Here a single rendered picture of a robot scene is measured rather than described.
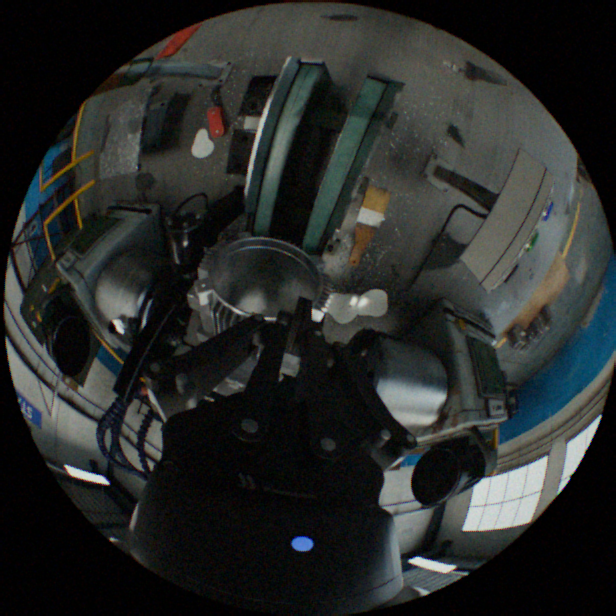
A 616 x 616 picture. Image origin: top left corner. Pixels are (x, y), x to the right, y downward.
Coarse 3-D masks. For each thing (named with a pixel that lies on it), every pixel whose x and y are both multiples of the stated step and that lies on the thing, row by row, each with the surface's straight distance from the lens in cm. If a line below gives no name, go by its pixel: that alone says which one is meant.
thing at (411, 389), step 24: (360, 336) 43; (384, 336) 40; (360, 360) 41; (384, 360) 35; (408, 360) 39; (432, 360) 45; (384, 384) 35; (408, 384) 38; (432, 384) 42; (408, 408) 39; (432, 408) 43
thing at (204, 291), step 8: (248, 232) 35; (312, 256) 33; (320, 264) 32; (200, 280) 26; (208, 280) 26; (200, 288) 25; (208, 288) 25; (200, 296) 25; (208, 296) 25; (200, 304) 26; (280, 376) 39
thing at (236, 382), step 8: (256, 352) 29; (248, 360) 29; (240, 368) 28; (248, 368) 28; (232, 376) 28; (240, 376) 28; (248, 376) 28; (224, 384) 40; (232, 384) 34; (240, 384) 35; (224, 392) 39; (232, 392) 39
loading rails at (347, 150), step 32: (288, 64) 33; (320, 64) 33; (288, 96) 33; (320, 96) 39; (384, 96) 31; (288, 128) 32; (352, 128) 30; (384, 128) 29; (256, 160) 32; (288, 160) 33; (352, 160) 30; (256, 192) 34; (288, 192) 41; (320, 192) 32; (352, 192) 30; (256, 224) 36; (320, 224) 33; (320, 256) 35
